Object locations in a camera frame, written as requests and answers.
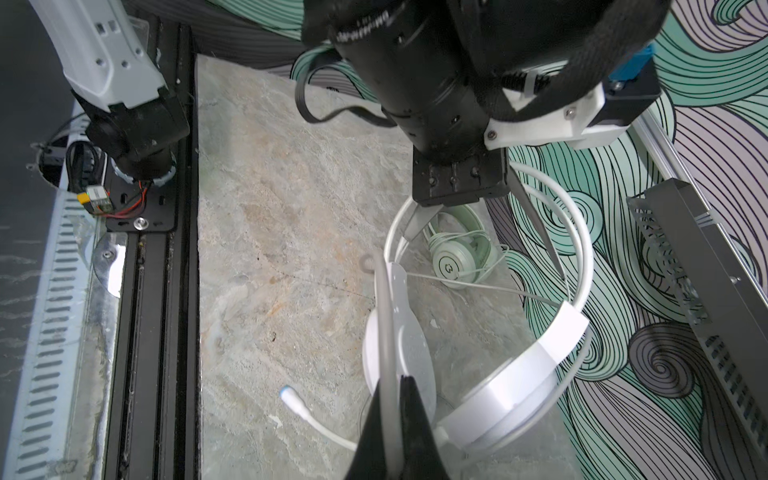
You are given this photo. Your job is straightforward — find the white slotted cable duct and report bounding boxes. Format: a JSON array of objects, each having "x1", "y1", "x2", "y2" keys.
[{"x1": 2, "y1": 192, "x2": 89, "y2": 479}]

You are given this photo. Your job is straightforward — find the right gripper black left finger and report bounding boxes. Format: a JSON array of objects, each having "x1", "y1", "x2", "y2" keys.
[{"x1": 345, "y1": 386, "x2": 389, "y2": 480}]

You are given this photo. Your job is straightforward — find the mint green headphones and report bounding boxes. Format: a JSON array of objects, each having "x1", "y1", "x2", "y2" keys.
[{"x1": 422, "y1": 205, "x2": 509, "y2": 290}]

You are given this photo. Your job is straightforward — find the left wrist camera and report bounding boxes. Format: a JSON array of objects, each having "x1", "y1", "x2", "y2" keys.
[{"x1": 485, "y1": 44, "x2": 661, "y2": 150}]

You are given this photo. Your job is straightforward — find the black perforated wall tray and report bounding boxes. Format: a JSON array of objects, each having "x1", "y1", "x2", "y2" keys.
[{"x1": 627, "y1": 179, "x2": 767, "y2": 458}]

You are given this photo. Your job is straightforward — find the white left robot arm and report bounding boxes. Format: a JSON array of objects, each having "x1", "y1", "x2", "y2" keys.
[{"x1": 33, "y1": 1, "x2": 671, "y2": 181}]

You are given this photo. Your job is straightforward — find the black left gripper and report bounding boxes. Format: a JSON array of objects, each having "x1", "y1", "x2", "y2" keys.
[{"x1": 403, "y1": 149, "x2": 566, "y2": 281}]

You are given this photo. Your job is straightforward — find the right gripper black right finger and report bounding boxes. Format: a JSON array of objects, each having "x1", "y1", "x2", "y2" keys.
[{"x1": 399, "y1": 376, "x2": 449, "y2": 480}]

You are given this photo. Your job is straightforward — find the aluminium wall rail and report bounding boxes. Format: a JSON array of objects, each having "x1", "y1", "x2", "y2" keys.
[{"x1": 632, "y1": 111, "x2": 691, "y2": 182}]

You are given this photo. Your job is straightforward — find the white headphones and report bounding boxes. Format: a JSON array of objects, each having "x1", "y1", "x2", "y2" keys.
[{"x1": 278, "y1": 161, "x2": 595, "y2": 469}]

